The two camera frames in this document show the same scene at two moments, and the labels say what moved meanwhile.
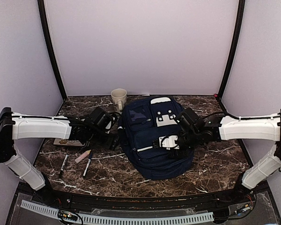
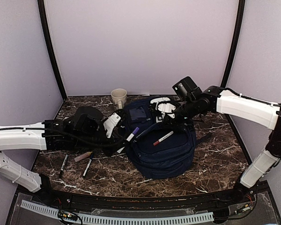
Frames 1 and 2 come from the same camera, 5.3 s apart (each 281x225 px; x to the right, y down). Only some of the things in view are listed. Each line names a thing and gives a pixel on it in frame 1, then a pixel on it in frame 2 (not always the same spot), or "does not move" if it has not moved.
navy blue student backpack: (145, 119) does not move
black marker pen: (63, 165) does not move
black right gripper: (179, 154) to (167, 121)
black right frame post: (234, 47) does not move
